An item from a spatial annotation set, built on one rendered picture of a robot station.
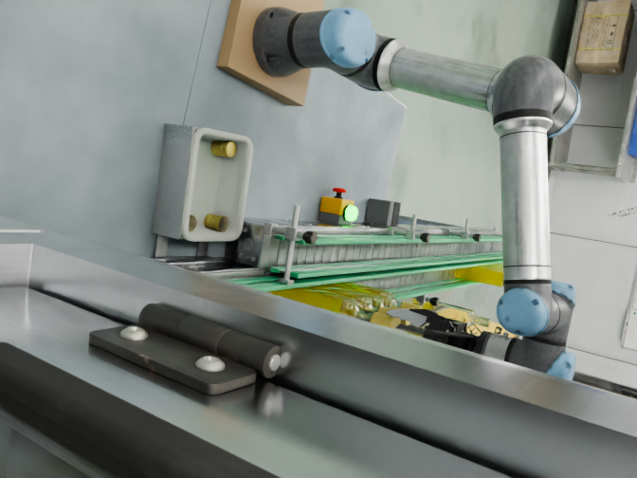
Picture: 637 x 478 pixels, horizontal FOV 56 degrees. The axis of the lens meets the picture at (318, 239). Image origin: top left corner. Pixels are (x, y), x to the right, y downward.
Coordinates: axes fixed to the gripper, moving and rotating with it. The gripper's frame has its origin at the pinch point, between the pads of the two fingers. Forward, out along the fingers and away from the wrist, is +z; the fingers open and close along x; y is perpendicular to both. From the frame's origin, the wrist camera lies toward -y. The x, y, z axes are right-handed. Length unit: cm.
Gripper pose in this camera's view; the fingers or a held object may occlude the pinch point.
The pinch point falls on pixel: (389, 323)
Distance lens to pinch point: 126.1
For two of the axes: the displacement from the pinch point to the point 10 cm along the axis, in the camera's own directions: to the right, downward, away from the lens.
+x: 1.9, -9.8, -0.3
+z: -8.3, -1.8, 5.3
